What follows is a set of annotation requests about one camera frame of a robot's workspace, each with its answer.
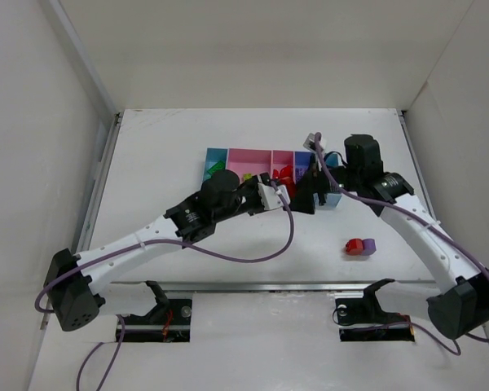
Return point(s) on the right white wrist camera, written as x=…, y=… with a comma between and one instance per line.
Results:
x=313, y=144

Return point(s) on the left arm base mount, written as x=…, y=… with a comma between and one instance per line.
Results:
x=152, y=314

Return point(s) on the aluminium rail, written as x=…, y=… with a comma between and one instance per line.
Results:
x=262, y=287

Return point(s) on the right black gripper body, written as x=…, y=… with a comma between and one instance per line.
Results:
x=315, y=186

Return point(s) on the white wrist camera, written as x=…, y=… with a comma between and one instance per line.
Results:
x=313, y=144
x=272, y=196

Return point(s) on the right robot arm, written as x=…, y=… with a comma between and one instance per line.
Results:
x=460, y=301

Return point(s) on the red legos in bin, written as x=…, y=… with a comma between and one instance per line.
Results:
x=285, y=177

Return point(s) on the left light blue bin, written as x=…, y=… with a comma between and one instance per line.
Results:
x=215, y=160

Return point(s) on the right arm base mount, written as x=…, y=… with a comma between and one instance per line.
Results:
x=360, y=317

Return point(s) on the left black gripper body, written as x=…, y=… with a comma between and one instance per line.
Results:
x=252, y=191

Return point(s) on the large pink bin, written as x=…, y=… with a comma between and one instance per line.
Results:
x=248, y=161

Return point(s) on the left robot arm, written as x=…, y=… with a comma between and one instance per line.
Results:
x=76, y=282

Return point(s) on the purple blue bin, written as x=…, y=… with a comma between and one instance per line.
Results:
x=301, y=164

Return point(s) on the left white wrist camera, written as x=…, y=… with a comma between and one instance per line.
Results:
x=272, y=196

